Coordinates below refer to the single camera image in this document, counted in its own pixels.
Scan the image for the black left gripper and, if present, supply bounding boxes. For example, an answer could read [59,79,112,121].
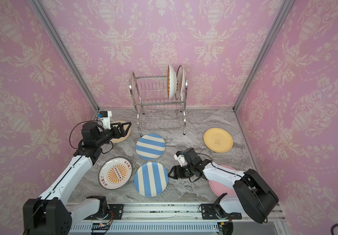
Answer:
[94,122,131,148]

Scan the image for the blue white striped plate front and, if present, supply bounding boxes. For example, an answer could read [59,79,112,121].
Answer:
[134,162,169,197]

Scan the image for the blue white striped plate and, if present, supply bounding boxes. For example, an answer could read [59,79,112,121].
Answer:
[134,162,169,197]
[135,134,166,161]

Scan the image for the black white floral plate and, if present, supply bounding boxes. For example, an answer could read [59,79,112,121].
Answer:
[168,65,177,100]

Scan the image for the orange sunburst plate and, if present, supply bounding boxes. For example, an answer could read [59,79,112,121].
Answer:
[175,65,185,100]
[98,157,133,190]

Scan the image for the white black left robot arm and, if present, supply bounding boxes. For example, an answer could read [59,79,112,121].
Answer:
[23,120,131,235]

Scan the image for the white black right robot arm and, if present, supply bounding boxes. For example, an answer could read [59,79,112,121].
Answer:
[168,148,279,224]

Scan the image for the chrome two-tier dish rack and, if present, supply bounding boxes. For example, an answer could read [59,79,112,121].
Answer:
[129,73,188,136]

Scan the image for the cream plate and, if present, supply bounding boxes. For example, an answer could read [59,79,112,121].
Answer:
[111,120,131,144]

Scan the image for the blue white striped plate rear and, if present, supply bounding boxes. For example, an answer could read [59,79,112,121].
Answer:
[135,134,166,161]

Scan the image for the pink plate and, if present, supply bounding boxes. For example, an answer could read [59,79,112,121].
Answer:
[208,163,242,198]

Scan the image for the yellow plate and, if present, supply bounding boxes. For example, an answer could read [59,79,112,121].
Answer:
[203,128,234,153]

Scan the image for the small circuit board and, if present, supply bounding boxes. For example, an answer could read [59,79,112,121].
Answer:
[91,223,110,231]

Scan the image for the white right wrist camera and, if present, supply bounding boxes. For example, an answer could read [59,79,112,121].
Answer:
[174,151,188,166]

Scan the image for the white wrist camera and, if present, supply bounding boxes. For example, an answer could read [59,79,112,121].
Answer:
[97,111,112,129]
[174,151,188,166]

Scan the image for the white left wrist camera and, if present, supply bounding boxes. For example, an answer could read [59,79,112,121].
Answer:
[97,111,112,129]

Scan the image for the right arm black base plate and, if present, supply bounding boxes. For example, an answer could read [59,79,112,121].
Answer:
[200,204,242,220]

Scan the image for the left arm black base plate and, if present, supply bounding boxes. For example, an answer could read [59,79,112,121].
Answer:
[85,204,124,220]

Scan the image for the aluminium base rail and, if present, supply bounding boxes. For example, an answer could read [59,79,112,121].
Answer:
[67,202,290,235]

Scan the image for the left aluminium corner post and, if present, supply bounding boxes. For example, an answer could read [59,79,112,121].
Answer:
[28,0,99,111]

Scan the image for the aluminium corner post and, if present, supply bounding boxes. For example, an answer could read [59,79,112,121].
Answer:
[234,0,295,113]
[28,0,99,111]

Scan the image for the right aluminium corner post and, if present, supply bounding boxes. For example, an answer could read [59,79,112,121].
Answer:
[234,0,295,113]

